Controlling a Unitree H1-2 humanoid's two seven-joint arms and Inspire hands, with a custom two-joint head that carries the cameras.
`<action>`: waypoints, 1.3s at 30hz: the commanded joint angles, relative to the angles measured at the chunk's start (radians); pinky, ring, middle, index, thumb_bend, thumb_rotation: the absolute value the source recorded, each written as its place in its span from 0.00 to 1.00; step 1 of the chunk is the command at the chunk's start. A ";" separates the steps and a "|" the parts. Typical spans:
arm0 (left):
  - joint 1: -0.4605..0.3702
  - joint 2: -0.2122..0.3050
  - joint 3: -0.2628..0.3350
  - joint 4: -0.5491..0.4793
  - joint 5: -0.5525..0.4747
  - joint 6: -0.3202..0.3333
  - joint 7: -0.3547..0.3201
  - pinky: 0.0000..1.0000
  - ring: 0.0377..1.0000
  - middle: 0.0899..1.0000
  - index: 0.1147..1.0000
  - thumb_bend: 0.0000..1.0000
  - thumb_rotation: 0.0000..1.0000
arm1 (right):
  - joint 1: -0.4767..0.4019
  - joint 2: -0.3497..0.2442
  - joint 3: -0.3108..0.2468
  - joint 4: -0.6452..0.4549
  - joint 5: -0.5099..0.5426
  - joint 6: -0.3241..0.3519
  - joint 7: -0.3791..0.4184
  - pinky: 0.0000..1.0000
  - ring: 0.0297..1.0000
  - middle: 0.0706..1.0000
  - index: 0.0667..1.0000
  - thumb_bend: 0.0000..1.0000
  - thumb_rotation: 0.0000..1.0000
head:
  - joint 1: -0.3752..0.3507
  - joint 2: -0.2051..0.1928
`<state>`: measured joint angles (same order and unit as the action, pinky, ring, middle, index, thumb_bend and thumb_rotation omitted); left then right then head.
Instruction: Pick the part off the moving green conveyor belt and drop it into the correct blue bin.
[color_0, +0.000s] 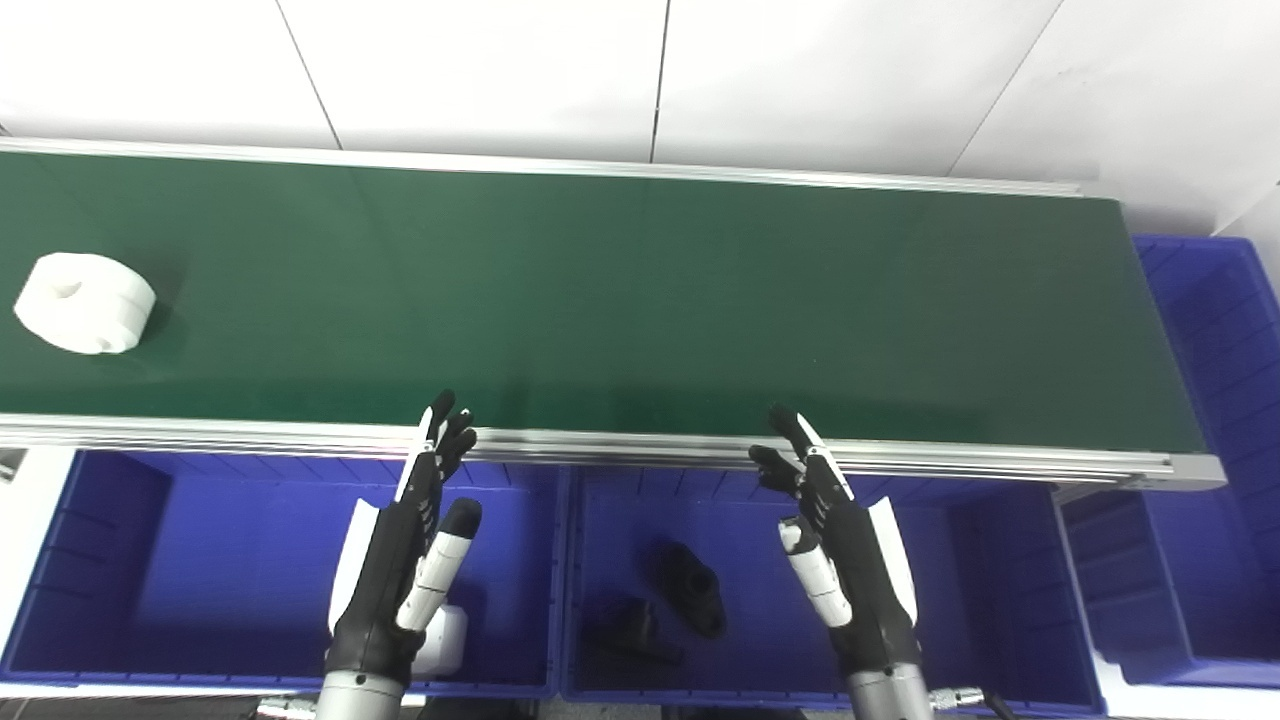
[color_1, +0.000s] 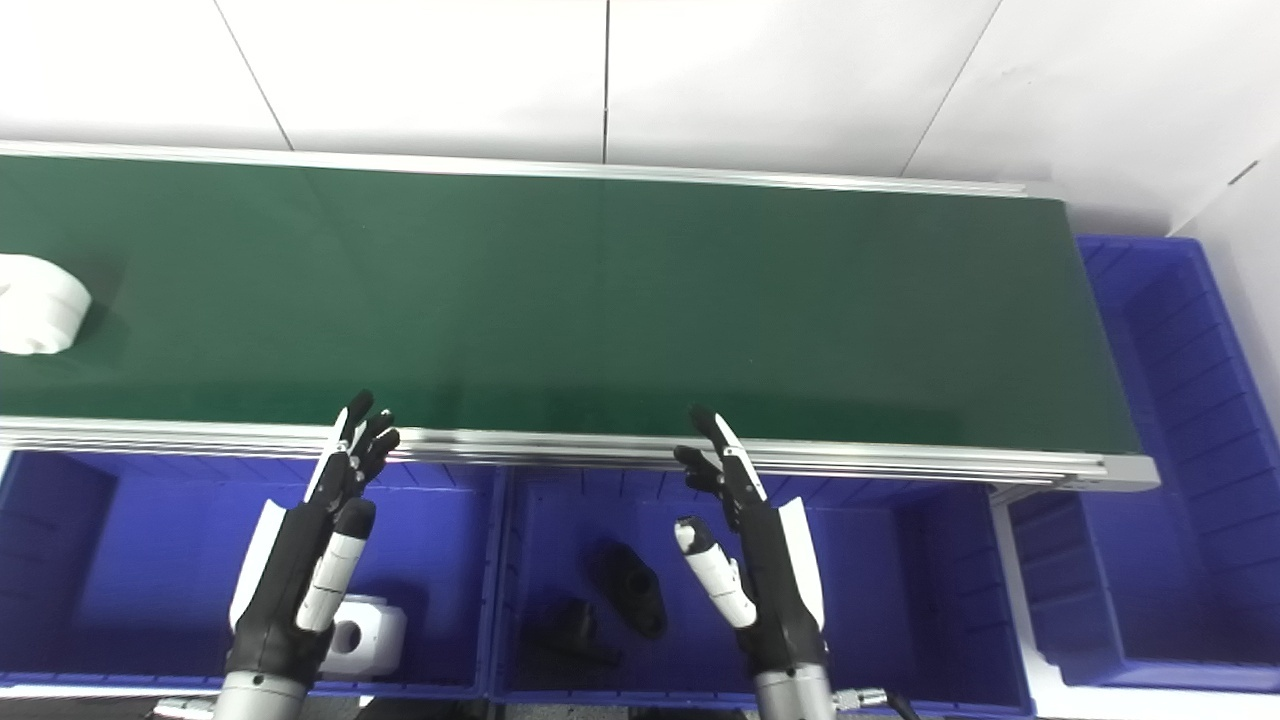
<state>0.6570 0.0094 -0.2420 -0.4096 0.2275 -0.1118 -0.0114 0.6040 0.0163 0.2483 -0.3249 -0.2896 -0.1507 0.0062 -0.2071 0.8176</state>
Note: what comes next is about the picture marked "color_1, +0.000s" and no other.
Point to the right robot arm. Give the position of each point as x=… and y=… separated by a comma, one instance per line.
x=795, y=697

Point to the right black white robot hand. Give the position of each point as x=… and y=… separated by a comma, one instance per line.
x=775, y=590

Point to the white plastic part with hole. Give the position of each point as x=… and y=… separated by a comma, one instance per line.
x=38, y=305
x=378, y=635

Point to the green conveyor belt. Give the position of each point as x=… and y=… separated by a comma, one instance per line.
x=620, y=310
x=900, y=463

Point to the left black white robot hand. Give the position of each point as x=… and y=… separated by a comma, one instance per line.
x=285, y=590

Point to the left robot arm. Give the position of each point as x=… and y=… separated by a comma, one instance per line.
x=258, y=698

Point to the large blue plastic bin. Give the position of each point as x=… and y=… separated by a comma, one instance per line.
x=1190, y=480

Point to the black plastic part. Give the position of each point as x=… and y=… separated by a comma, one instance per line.
x=635, y=590

